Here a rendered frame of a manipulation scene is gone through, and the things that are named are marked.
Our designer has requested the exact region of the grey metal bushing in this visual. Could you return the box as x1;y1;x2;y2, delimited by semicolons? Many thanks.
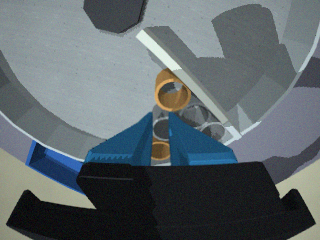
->
197;112;227;142
177;90;211;129
152;104;169;141

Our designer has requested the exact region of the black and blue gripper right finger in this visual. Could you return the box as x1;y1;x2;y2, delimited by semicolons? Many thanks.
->
168;112;238;166

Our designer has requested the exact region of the bronze bushing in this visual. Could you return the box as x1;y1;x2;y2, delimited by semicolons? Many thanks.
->
155;68;191;111
151;136;170;160

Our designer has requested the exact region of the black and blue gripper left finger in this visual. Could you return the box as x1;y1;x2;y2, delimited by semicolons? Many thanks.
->
83;112;153;166

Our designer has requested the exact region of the blue open crate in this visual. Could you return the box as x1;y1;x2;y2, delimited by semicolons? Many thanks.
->
25;140;86;196

